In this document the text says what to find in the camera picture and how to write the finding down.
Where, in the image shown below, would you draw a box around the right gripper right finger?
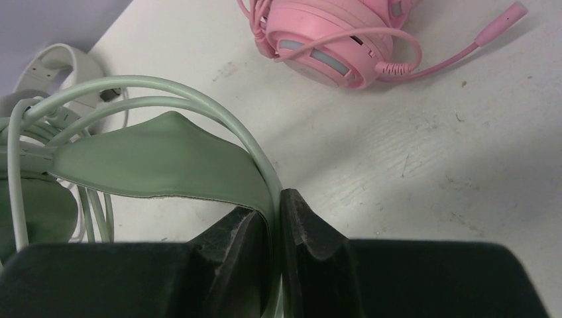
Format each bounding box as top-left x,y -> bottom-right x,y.
280,189 -> 548,317

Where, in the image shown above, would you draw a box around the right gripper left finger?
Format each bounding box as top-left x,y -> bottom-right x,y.
1,207 -> 270,317

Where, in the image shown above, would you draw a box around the mint green headphones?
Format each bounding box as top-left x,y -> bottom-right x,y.
1,76 -> 282,317

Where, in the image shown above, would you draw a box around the pink cat-ear headphones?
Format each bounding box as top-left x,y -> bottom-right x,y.
238,0 -> 528,89

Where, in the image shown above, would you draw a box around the white gaming headset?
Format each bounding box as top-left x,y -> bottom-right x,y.
1,43 -> 129,133

